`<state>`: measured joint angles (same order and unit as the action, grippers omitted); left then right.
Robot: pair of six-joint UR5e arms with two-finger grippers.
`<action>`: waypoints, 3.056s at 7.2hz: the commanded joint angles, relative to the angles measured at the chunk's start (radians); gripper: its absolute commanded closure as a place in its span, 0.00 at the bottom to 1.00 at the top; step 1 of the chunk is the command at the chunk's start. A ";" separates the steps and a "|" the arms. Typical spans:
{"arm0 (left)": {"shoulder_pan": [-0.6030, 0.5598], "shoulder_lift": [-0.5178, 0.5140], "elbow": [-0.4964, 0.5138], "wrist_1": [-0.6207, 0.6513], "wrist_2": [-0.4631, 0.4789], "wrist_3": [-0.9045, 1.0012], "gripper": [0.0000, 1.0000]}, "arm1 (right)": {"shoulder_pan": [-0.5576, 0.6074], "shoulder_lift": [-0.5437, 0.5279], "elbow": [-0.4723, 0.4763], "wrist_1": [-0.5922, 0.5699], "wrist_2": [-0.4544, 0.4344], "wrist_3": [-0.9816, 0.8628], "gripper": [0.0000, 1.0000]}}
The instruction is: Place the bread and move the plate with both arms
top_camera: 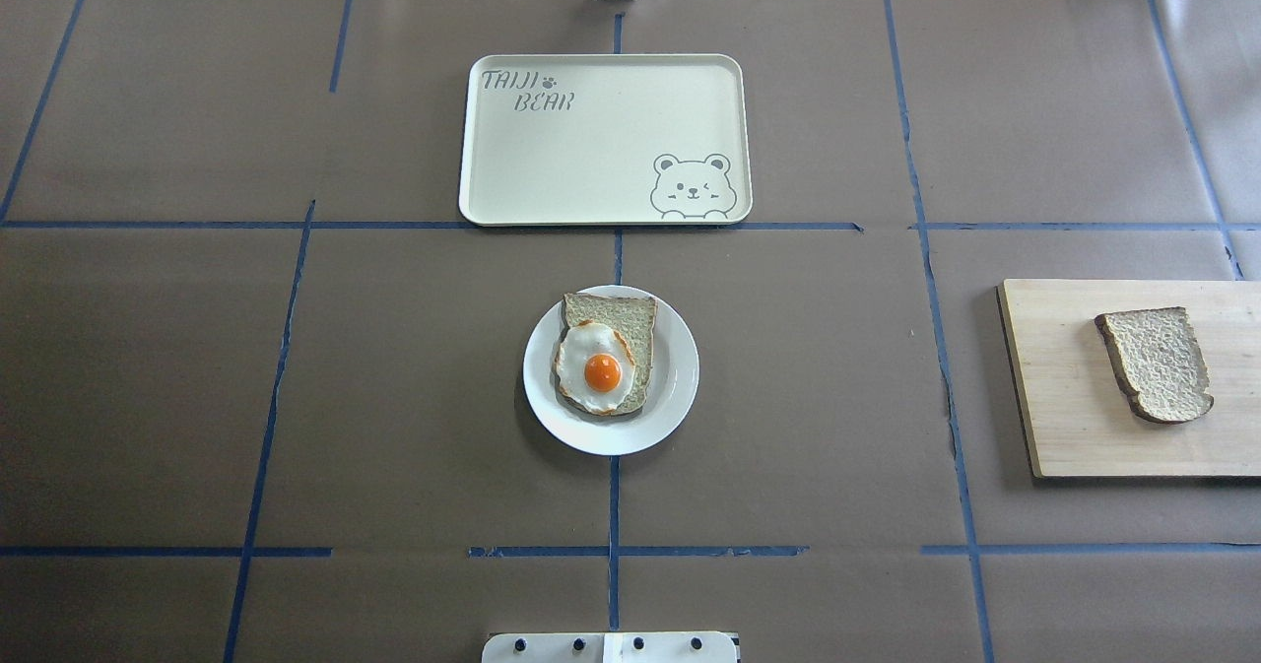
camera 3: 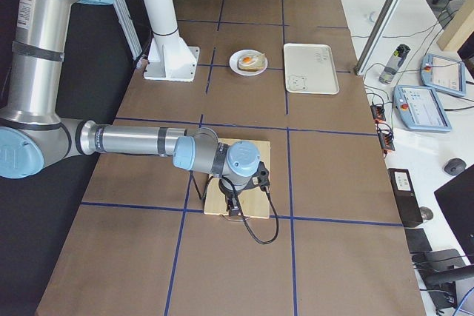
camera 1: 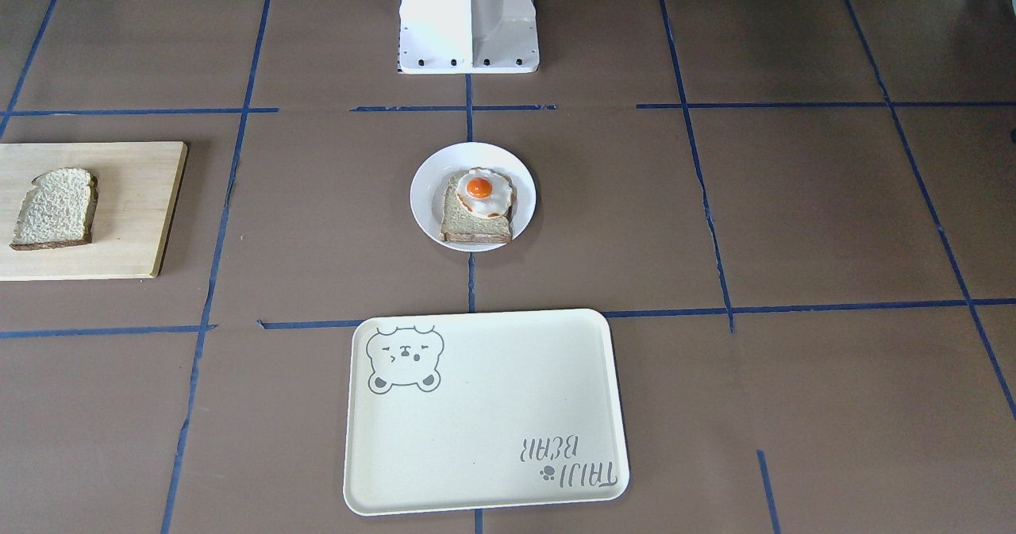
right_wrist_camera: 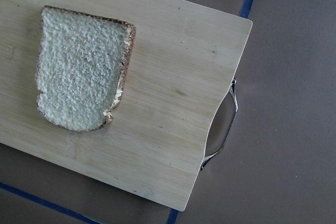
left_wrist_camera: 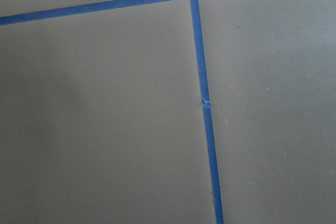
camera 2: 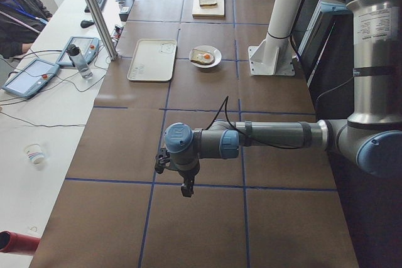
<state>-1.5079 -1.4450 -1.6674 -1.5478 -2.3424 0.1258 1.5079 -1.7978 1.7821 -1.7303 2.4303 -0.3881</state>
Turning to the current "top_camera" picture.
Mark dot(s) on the white round plate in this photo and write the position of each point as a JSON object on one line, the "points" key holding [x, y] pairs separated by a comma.
{"points": [[671, 388]]}

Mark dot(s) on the bread slice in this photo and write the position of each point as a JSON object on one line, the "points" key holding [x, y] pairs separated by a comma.
{"points": [[1158, 363], [635, 318]]}

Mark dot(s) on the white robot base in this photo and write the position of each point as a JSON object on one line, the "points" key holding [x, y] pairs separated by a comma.
{"points": [[595, 646]]}

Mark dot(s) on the fried egg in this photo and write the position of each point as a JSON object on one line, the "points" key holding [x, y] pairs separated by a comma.
{"points": [[595, 367]]}

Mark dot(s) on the cream bear serving tray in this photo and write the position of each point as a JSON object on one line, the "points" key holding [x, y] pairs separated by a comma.
{"points": [[605, 139]]}

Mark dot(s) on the wooden cutting board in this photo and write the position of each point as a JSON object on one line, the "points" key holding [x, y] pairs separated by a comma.
{"points": [[1076, 418]]}

